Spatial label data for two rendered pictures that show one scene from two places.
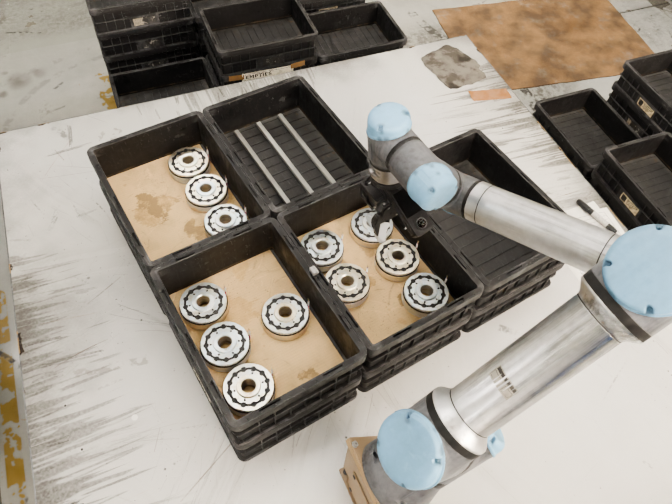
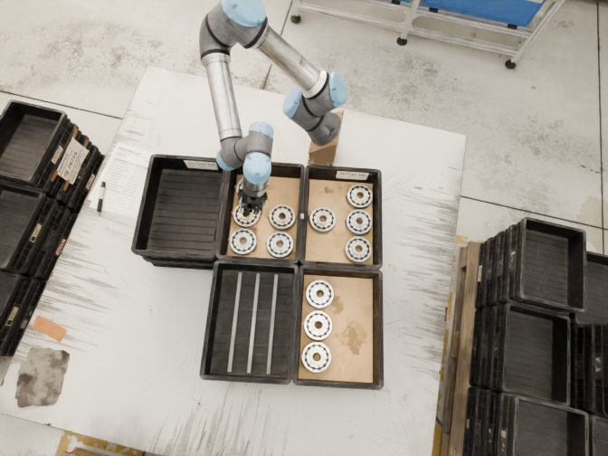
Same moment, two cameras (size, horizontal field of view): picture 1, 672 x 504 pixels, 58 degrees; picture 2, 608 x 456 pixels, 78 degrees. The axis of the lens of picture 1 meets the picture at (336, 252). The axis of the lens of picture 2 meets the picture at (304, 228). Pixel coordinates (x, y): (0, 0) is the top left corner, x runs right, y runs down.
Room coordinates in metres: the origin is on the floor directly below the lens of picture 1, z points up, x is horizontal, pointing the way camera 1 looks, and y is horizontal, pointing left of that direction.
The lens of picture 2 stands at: (1.10, 0.32, 2.25)
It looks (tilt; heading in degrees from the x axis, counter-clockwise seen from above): 71 degrees down; 213
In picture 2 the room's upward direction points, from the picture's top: 7 degrees clockwise
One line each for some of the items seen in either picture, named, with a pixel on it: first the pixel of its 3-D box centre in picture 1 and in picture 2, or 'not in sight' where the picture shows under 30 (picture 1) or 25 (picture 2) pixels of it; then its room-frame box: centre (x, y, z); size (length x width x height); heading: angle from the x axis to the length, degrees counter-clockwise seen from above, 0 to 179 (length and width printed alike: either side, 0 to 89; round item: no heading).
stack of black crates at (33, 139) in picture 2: not in sight; (47, 160); (1.17, -1.33, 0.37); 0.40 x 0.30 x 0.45; 26
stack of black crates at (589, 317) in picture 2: not in sight; (587, 294); (-0.15, 1.36, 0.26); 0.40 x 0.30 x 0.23; 26
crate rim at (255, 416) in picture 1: (255, 313); (342, 215); (0.60, 0.15, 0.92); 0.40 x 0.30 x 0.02; 36
